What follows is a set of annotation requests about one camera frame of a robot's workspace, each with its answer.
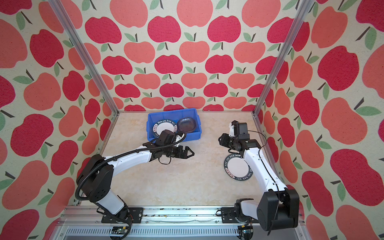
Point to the left aluminium frame post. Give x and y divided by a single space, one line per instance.
70 29

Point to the aluminium frame post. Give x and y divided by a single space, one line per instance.
286 47
70 29

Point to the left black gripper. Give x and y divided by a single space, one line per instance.
185 152

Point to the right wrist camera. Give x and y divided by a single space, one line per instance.
233 129

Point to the green rim plate front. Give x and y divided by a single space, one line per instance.
163 125

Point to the blue plastic bin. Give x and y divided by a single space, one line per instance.
175 116

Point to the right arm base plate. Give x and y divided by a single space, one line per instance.
228 216

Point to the aluminium front rail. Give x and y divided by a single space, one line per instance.
165 223

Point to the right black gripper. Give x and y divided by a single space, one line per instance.
223 141

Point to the green rim plate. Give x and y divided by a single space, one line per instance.
163 125
237 168

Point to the clear glass plate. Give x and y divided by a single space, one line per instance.
187 125

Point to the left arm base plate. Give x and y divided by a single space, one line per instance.
131 214

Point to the right aluminium frame post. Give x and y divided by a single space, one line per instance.
286 47

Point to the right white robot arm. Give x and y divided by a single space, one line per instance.
279 206

